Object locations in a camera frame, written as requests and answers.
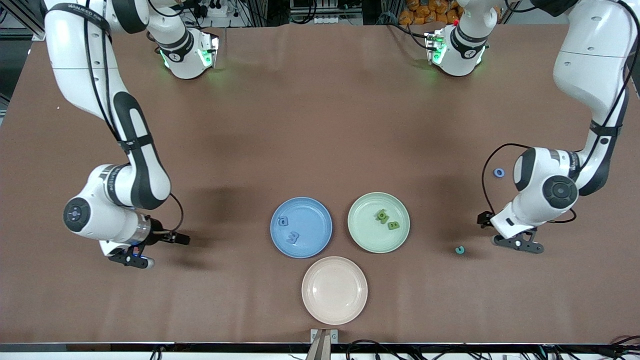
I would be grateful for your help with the blue foam letter a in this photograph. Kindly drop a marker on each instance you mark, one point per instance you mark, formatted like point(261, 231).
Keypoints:
point(284, 221)

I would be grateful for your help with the blue plate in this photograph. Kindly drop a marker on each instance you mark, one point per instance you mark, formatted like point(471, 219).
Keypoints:
point(312, 220)

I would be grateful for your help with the white power strip with plugs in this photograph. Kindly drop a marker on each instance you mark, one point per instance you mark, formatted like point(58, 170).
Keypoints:
point(216, 12)

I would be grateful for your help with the blue foam letter E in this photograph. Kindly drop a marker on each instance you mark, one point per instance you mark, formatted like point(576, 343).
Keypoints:
point(293, 237)

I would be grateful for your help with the blue foam letter O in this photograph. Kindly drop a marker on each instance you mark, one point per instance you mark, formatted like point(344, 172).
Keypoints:
point(495, 173)

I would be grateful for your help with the metal camera pole bracket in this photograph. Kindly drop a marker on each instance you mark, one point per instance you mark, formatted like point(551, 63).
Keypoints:
point(324, 345)

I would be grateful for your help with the brown table cover sheet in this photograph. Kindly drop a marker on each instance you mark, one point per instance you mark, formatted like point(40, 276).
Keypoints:
point(320, 125)

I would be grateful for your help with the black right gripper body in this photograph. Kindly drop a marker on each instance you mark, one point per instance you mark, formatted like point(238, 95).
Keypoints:
point(161, 235)

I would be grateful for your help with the green foam letter B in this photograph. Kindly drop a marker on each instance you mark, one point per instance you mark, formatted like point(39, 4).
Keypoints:
point(394, 225)

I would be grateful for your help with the orange objects pile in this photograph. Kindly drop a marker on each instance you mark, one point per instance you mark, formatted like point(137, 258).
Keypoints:
point(425, 12)

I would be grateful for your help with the teal foam letter c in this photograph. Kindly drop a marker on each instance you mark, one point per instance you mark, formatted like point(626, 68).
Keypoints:
point(457, 250)

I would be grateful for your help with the cream plate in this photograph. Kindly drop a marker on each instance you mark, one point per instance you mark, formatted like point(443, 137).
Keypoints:
point(334, 290)

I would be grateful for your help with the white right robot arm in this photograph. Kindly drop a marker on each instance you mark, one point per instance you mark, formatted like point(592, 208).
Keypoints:
point(80, 50)

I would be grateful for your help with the aluminium frame corner profile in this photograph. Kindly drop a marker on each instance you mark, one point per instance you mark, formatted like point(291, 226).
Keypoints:
point(37, 34)

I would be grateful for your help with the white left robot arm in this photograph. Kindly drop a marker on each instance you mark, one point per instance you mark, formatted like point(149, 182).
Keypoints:
point(595, 50)

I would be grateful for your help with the green plate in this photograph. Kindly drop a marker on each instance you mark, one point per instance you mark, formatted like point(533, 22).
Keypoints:
point(367, 237)

